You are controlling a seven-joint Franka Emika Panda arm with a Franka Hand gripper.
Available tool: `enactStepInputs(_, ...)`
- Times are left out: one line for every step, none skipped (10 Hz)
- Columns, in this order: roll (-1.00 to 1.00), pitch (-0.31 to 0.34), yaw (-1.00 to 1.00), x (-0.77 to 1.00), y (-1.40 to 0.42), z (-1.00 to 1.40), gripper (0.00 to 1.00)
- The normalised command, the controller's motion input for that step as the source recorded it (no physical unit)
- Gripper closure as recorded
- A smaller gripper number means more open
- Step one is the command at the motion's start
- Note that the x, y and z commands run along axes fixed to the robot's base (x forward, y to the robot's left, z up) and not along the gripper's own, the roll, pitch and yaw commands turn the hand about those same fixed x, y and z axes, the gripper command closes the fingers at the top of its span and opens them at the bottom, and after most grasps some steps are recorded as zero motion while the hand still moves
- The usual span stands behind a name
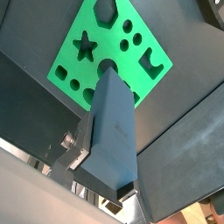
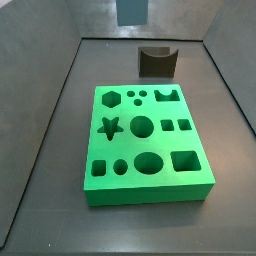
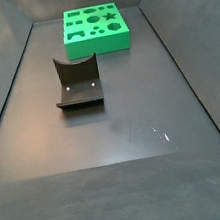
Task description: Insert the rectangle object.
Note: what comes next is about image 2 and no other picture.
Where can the green shape sorter block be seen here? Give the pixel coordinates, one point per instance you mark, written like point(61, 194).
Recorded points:
point(144, 148)

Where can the dark grey notched block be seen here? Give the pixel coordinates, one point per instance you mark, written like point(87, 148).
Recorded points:
point(157, 62)

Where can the blue-grey panel on wall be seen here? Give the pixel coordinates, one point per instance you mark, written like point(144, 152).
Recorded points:
point(132, 12)

